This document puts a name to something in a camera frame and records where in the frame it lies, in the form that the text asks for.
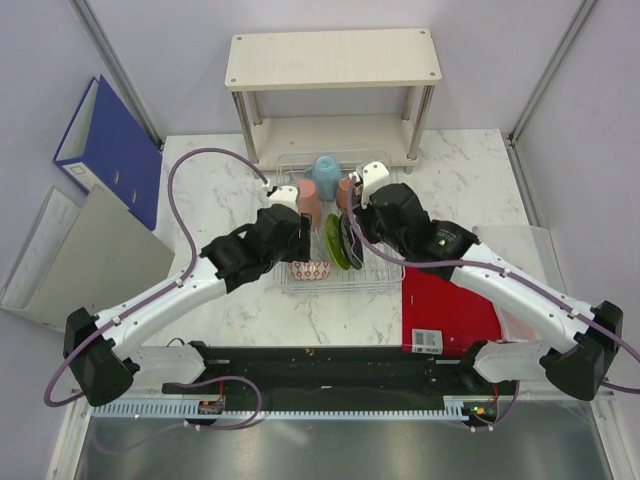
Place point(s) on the pink plastic tumbler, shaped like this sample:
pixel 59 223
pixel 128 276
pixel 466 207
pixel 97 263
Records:
pixel 307 201

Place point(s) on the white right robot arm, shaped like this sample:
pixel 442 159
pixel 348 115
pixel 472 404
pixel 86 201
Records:
pixel 577 342

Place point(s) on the white wire dish rack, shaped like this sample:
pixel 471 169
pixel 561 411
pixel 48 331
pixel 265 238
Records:
pixel 375 273

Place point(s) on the clear plastic sheet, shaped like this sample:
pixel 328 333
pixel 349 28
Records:
pixel 530 249

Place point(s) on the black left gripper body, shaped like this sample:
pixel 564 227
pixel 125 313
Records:
pixel 298 248

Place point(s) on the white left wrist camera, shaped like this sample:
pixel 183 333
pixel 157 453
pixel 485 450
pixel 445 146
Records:
pixel 285 195

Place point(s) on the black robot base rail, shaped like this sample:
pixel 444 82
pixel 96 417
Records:
pixel 318 378

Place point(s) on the orange dotted mug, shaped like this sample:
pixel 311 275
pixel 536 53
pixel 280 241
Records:
pixel 342 195

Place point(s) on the green plastic plate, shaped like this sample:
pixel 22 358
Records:
pixel 333 241

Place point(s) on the blue ring binder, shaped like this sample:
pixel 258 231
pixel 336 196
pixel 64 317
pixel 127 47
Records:
pixel 104 145

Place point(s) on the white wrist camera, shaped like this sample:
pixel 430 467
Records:
pixel 367 178
pixel 285 195

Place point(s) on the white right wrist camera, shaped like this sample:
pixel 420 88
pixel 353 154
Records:
pixel 367 178

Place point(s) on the grey folder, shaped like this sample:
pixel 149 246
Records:
pixel 93 256

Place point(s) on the blue ceramic mug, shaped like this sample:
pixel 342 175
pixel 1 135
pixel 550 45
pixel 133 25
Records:
pixel 326 174

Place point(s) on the light wooden two-tier shelf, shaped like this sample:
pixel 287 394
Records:
pixel 329 60

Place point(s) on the black plate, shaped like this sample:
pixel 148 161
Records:
pixel 351 244

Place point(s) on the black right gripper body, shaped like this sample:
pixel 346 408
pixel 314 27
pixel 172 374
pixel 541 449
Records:
pixel 370 222

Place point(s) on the red patterned bowl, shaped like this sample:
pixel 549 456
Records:
pixel 311 271

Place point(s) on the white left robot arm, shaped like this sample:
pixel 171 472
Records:
pixel 100 348

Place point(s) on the white slotted cable duct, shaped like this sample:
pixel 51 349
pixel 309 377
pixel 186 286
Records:
pixel 148 408

